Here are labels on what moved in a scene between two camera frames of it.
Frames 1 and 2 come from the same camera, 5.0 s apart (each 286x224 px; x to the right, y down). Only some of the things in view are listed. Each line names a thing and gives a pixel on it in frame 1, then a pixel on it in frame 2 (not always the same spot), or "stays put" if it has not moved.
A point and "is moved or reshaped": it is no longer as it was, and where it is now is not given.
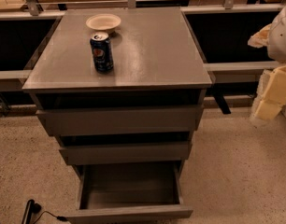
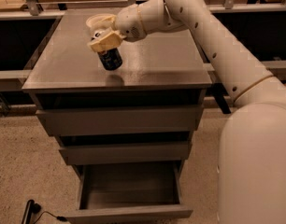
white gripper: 281,37 -> 128,22
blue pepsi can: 102,52 is moved or reshaped
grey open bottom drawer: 127,191 stays put
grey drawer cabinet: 123,91 stays put
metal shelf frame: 221,18 stays put
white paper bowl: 103,22 stays put
